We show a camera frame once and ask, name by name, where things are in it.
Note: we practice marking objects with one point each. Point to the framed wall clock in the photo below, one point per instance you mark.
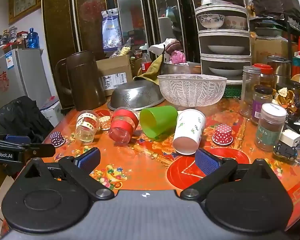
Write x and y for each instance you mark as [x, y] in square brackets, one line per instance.
[25, 0]

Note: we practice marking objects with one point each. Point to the blue floral bowl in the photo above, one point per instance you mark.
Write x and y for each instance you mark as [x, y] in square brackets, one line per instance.
[211, 21]

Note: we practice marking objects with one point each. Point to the blue white snack bag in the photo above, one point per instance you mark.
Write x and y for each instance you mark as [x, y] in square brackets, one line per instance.
[111, 30]

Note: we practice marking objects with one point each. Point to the pink floral bowl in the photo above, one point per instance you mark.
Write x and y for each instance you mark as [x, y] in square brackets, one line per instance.
[236, 23]

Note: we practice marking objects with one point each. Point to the metal colander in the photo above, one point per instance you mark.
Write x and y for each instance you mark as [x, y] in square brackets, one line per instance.
[135, 92]

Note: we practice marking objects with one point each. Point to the steel basin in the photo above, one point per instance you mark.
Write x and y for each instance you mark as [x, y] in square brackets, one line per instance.
[180, 68]

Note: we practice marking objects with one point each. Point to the grey refrigerator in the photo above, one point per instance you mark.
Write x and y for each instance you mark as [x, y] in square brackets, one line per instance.
[20, 75]

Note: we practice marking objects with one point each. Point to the purple polka dot cupcake liner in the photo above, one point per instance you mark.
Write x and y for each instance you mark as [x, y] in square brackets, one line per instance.
[57, 139]

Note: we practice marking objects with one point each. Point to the green plastic cup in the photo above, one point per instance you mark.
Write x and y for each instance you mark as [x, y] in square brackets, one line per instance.
[157, 121]

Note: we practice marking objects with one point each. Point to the clear cup with red bands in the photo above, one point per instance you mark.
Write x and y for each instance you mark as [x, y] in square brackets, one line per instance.
[122, 126]

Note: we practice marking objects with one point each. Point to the glass jar with red lid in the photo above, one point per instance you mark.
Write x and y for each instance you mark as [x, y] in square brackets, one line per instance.
[267, 78]

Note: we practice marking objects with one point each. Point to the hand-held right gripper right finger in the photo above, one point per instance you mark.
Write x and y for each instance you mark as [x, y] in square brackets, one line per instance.
[207, 162]

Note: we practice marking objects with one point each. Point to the black plastic bag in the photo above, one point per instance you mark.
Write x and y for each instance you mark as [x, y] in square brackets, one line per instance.
[20, 117]

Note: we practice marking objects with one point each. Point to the jar with purple label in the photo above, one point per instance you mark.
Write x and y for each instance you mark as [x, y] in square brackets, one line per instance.
[261, 105]

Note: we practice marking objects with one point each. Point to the cardboard box with shipping label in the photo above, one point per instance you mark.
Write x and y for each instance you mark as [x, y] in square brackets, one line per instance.
[115, 68]

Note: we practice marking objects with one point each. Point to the red polka dot cupcake liner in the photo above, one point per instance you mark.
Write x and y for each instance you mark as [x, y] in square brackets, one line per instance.
[222, 135]

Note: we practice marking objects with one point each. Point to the gold ornament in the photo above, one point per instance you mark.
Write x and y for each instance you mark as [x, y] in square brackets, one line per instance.
[283, 97]

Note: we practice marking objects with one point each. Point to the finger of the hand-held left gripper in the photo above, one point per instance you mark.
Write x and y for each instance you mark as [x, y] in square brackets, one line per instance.
[40, 150]
[16, 139]

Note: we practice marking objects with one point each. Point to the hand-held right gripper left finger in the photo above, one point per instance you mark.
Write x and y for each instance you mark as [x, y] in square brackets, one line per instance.
[86, 159]

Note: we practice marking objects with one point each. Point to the steel kettle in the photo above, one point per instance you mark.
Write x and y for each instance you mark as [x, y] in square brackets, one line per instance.
[282, 68]

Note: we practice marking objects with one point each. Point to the grey tiered dish rack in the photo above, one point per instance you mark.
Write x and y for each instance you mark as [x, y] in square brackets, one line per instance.
[223, 32]

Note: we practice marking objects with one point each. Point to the large brown cardboard box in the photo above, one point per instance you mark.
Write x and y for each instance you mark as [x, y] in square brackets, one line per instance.
[267, 50]

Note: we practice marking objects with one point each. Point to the spice jar with white lid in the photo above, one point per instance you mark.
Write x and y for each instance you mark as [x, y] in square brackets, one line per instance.
[268, 130]

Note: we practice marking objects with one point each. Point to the clear cup with yellow label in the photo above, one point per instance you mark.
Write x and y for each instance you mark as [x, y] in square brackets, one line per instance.
[86, 128]

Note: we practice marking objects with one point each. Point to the white carton box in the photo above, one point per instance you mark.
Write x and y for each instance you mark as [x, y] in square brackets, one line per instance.
[51, 112]

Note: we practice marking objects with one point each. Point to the large black bag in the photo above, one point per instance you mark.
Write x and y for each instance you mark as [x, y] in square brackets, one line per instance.
[275, 0]

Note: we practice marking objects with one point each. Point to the brown plastic pitcher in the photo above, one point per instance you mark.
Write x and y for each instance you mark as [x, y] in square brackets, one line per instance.
[86, 80]

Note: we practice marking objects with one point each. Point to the white plate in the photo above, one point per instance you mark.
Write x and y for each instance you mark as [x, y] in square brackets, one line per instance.
[225, 71]
[225, 49]

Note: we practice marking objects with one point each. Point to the toy truck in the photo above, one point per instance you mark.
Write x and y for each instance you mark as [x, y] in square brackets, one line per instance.
[287, 143]

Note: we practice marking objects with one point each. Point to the tall clear glass jar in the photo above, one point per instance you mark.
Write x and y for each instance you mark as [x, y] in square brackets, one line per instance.
[249, 92]

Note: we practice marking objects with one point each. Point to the white plastic basket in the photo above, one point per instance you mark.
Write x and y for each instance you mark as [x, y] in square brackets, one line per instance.
[190, 90]

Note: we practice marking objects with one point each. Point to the cola bottle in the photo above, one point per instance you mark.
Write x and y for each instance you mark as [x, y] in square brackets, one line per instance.
[146, 65]

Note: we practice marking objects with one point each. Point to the green plastic basket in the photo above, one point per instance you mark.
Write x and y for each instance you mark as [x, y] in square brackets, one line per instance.
[232, 91]

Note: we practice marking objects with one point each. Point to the white paper cup leaf print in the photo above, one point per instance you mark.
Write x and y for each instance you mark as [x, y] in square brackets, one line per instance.
[188, 130]

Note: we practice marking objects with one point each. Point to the pink plastic bag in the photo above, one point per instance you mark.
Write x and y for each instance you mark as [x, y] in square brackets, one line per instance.
[177, 57]

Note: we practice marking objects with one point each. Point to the flat box on rack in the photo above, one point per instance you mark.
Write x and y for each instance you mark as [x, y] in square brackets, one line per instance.
[220, 1]

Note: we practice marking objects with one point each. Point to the blue water bottle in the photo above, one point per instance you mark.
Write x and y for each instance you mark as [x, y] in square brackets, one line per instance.
[33, 38]

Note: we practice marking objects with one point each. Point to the olive green cloth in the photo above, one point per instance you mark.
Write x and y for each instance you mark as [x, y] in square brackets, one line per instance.
[150, 76]

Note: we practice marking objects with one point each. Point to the small red white cupcake liner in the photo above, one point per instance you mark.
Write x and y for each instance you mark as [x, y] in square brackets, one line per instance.
[105, 123]

